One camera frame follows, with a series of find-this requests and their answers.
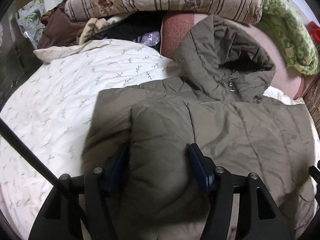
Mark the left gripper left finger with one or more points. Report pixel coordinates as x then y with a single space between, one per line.
84 209

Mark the red cloth item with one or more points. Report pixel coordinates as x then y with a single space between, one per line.
314 30

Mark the green white patterned blanket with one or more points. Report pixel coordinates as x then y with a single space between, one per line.
280 23

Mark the brown garment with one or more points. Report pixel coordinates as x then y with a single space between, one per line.
59 29

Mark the striped floral cushion at right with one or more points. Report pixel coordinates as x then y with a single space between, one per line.
312 99

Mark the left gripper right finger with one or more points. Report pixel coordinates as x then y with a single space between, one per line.
258 214

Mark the cream floral cloth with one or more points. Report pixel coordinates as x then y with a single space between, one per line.
96 28

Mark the floral plastic bag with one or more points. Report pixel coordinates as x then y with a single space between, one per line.
29 21

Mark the pink bed blanket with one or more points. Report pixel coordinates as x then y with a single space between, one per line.
175 26

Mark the olive quilted puffer jacket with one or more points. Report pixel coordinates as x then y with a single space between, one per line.
218 103

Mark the white leaf-print bed sheet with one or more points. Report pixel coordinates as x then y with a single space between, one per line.
52 111

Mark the purple cloth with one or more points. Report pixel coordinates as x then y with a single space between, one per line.
149 39

